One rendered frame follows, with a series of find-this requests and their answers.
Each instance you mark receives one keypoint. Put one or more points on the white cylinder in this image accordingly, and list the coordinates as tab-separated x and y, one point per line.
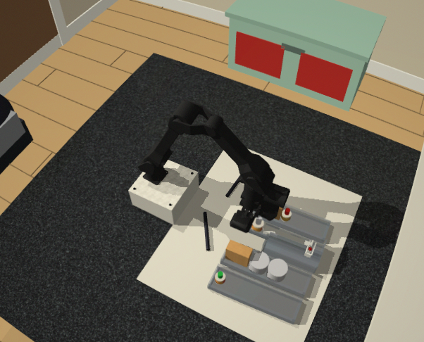
259	262
277	270

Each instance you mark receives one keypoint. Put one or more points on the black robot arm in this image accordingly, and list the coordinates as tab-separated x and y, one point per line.
255	172

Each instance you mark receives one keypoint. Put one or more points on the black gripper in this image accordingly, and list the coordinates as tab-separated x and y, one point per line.
243	220

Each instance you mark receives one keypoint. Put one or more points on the white jar with green cap and red label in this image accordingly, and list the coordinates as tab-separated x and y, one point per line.
220	278

